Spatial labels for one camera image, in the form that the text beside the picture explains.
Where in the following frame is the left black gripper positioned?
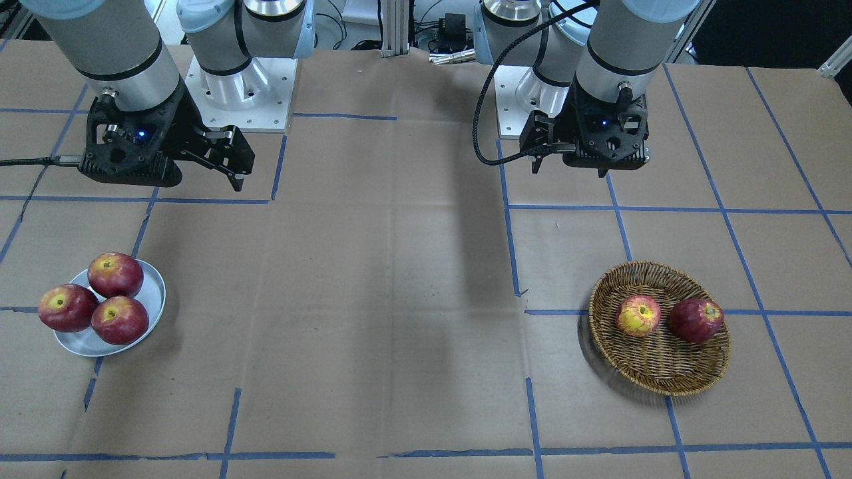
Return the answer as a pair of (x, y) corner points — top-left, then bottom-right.
(520, 86), (650, 178)

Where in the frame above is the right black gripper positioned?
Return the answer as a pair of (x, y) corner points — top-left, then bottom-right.
(79, 80), (256, 193)

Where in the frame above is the yellow red apple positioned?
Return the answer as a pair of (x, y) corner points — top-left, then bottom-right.
(615, 295), (662, 337)

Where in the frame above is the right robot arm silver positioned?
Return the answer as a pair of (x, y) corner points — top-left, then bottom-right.
(77, 1), (314, 192)

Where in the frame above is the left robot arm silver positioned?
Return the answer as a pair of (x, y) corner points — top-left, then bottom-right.
(471, 1), (699, 177)

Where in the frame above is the red apple plate back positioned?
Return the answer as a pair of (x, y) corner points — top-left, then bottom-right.
(87, 252), (144, 298)

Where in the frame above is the red apple plate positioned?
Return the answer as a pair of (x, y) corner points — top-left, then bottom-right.
(87, 252), (144, 298)
(37, 284), (100, 333)
(91, 296), (150, 346)

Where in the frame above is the red apple plate front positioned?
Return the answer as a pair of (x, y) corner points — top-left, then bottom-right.
(91, 296), (150, 346)

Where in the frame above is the dark red basket apple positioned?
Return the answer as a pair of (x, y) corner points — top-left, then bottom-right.
(668, 297), (724, 345)

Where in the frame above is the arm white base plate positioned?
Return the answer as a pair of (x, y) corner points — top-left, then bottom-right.
(492, 61), (608, 141)
(185, 58), (298, 134)

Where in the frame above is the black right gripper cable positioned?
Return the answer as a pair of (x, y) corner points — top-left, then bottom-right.
(472, 0), (600, 166)

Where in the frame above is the black braided cable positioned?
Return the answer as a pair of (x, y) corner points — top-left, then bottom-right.
(0, 154), (87, 168)

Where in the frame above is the aluminium frame post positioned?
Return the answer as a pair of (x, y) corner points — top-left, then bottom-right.
(377, 1), (414, 58)

